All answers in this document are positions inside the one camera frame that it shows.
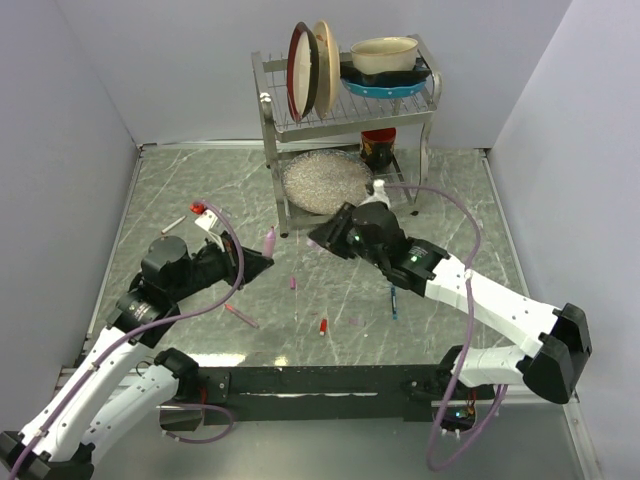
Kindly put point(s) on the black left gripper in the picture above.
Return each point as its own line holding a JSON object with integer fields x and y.
{"x": 230, "y": 257}

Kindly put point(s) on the clear pen cap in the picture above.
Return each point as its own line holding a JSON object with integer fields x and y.
{"x": 172, "y": 225}

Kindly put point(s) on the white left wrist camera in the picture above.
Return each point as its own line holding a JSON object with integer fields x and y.
{"x": 209, "y": 222}

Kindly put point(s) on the red black cup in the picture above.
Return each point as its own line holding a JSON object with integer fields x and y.
{"x": 377, "y": 148}

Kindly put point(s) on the purple highlighter cap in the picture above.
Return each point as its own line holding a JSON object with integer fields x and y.
{"x": 313, "y": 245}

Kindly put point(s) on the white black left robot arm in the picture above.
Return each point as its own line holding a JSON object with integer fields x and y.
{"x": 87, "y": 417}

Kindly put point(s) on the cream ceramic bowl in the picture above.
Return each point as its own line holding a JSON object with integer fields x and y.
{"x": 386, "y": 54}

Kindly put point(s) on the black square dish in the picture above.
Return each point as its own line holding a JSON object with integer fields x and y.
{"x": 388, "y": 79}

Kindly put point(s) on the red purple pen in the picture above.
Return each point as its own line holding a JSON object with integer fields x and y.
{"x": 242, "y": 316}

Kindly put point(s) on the speckled glass plate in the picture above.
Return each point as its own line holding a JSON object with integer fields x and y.
{"x": 321, "y": 181}

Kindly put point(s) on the blue dotted dish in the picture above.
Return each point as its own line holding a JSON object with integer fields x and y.
{"x": 397, "y": 92}

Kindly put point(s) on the red rimmed black plate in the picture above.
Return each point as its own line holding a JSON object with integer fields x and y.
{"x": 302, "y": 74}

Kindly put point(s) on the beige plate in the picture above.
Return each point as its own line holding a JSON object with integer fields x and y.
{"x": 329, "y": 69}

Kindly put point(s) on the metal two-tier dish rack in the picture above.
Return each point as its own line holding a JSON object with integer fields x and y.
{"x": 283, "y": 138}

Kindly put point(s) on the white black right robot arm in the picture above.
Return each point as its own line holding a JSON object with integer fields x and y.
{"x": 549, "y": 347}

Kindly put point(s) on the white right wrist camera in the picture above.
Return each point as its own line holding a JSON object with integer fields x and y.
{"x": 376, "y": 193}

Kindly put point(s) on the purple highlighter pen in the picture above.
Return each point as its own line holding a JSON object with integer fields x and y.
{"x": 269, "y": 243}

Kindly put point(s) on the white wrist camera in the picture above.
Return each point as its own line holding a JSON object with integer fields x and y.
{"x": 209, "y": 222}
{"x": 376, "y": 193}

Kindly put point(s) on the blue pen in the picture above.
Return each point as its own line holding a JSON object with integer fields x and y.
{"x": 394, "y": 307}

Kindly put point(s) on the black base bar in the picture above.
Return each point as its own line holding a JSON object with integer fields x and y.
{"x": 327, "y": 392}

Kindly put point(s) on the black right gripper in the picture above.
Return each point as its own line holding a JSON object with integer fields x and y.
{"x": 330, "y": 234}

